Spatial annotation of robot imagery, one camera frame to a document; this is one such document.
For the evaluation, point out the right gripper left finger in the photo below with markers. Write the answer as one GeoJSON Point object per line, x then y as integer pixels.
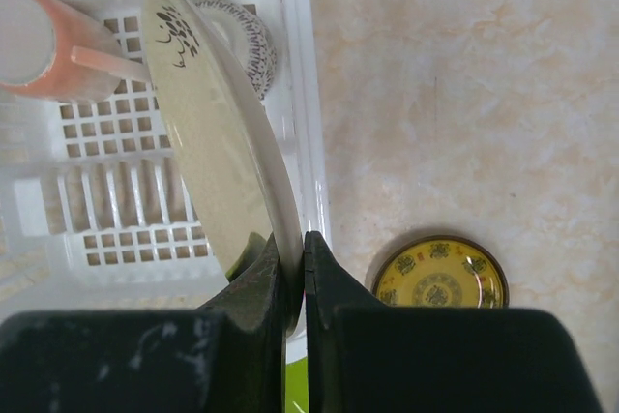
{"type": "Point", "coordinates": [224, 356]}

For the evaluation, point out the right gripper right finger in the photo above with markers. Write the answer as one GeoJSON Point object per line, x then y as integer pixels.
{"type": "Point", "coordinates": [365, 356]}

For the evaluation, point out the green plate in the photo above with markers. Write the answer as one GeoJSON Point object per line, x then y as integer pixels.
{"type": "Point", "coordinates": [297, 387]}

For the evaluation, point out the black and yellow plate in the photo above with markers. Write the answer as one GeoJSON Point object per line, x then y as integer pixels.
{"type": "Point", "coordinates": [441, 271]}

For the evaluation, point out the white plastic dish rack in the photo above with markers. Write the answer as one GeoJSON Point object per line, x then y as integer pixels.
{"type": "Point", "coordinates": [94, 213]}

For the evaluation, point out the cream plate with black marks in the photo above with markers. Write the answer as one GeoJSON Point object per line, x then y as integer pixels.
{"type": "Point", "coordinates": [222, 141]}

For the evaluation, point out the white patterned small bowl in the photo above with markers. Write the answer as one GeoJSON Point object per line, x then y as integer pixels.
{"type": "Point", "coordinates": [249, 39]}

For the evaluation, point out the pink ceramic mug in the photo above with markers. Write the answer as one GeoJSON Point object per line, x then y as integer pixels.
{"type": "Point", "coordinates": [52, 51]}

